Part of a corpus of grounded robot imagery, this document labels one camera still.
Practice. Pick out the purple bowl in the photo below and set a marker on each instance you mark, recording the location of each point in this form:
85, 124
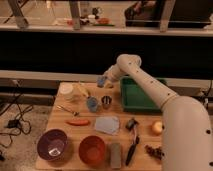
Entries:
52, 144

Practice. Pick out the orange bowl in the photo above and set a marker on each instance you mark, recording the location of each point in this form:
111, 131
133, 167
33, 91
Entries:
92, 151

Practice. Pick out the orange carrot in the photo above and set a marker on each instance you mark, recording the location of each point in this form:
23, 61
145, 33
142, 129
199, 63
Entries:
78, 122

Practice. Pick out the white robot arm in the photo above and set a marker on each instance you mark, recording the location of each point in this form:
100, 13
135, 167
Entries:
187, 137

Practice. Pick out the blue yellow sponge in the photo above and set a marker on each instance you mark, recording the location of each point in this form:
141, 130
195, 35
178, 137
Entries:
103, 82

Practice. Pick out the dark grape bunch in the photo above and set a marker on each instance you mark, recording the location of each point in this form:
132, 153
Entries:
154, 152

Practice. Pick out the grey sponge block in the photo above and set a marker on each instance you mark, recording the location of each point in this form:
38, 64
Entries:
115, 156

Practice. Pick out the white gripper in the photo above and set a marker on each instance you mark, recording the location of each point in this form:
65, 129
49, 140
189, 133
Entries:
113, 73

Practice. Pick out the light blue cloth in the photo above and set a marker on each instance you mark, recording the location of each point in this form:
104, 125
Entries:
108, 125

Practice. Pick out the black handled brush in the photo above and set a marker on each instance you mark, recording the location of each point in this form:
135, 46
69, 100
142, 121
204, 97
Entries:
132, 127

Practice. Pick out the green plastic tray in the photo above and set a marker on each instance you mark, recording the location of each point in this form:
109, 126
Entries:
134, 99

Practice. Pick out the yellow apple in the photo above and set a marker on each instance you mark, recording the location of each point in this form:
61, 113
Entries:
157, 128

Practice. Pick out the yellow handled utensil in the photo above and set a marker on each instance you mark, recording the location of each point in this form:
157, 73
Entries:
83, 90

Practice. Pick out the blue cup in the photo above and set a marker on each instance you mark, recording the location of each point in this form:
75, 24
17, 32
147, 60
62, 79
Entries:
92, 104

